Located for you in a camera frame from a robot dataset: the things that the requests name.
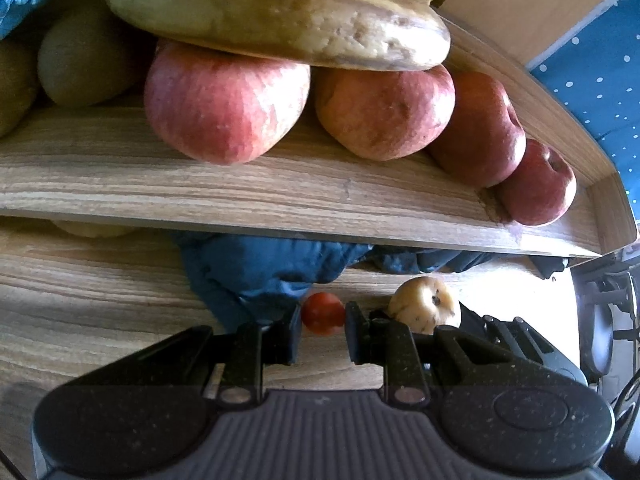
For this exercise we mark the black office chair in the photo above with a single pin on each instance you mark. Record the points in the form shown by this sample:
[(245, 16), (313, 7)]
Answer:
[(608, 326)]

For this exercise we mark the blue dotted board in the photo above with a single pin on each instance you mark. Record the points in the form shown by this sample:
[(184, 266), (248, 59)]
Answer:
[(594, 71)]

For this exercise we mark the brown kiwi front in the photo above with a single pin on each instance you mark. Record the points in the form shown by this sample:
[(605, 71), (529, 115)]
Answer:
[(18, 85)]

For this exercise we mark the dark blue cloth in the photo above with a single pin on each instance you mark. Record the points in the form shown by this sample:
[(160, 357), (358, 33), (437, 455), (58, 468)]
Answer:
[(244, 278)]

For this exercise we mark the brown kiwi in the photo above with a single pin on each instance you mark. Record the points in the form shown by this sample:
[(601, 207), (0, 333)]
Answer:
[(18, 85), (86, 57)]

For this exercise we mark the banana bunch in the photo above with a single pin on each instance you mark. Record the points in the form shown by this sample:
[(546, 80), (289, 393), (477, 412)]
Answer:
[(383, 35)]

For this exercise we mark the red apple right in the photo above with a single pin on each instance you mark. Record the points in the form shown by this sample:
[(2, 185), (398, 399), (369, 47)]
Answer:
[(541, 189)]

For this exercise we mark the red cherry tomato back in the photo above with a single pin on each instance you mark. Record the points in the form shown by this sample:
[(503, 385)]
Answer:
[(323, 313)]

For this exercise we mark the brown kiwi back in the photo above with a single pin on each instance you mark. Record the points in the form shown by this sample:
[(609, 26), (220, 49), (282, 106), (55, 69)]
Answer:
[(86, 57)]

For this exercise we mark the red apple left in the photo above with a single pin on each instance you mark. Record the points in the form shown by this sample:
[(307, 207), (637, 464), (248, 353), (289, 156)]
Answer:
[(220, 107)]

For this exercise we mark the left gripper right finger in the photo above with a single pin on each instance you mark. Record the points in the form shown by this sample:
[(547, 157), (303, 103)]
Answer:
[(390, 345)]

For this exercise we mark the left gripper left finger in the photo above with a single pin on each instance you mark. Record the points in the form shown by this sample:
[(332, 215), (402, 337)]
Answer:
[(249, 350)]

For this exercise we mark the yellow apple back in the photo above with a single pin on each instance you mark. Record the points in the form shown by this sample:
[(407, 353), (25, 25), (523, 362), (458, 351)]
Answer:
[(424, 303)]

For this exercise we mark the wooden curved shelf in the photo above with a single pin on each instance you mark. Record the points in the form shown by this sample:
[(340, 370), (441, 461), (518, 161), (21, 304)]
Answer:
[(105, 165)]

